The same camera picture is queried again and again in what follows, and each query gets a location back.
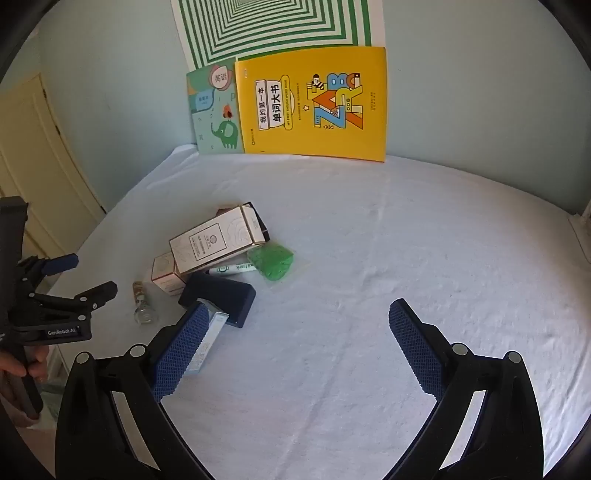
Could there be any green whiteboard marker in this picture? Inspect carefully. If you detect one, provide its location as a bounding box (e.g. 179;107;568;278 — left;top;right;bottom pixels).
205;262;256;276

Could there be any light blue barcode box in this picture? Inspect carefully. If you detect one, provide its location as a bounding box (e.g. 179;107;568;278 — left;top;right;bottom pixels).
185;298;229;374

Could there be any black lipstick box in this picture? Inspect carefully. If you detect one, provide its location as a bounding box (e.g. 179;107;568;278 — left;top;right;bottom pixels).
242;201;270;243

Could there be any cream door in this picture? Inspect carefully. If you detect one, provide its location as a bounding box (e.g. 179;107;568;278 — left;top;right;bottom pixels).
1;75;105;257

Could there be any small cartoon glass bottle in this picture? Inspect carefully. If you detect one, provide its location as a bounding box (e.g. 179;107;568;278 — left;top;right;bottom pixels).
132;281;157;325

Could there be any green item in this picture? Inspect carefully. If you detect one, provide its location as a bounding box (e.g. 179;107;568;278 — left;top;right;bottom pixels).
246;241;311;291

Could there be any person's left hand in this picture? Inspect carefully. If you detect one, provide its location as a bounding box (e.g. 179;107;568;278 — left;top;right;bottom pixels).
0;345;49;382

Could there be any green elephant book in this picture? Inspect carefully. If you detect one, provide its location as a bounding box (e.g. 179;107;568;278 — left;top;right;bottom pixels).
186;58;243;155

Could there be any dark red box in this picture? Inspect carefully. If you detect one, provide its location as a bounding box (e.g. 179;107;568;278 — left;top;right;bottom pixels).
215;205;240;217

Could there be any yellow English word book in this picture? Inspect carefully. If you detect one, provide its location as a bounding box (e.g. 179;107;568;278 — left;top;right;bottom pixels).
235;46;388;162

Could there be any white gold-trimmed box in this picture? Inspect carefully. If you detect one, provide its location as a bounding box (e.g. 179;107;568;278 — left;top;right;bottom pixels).
169;203;266;274

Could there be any dark blue case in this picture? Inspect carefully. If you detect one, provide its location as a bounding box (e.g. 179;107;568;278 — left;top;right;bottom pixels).
178;272;256;328

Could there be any green striped poster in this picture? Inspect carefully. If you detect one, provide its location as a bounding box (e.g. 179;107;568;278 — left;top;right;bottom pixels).
170;0;386;71

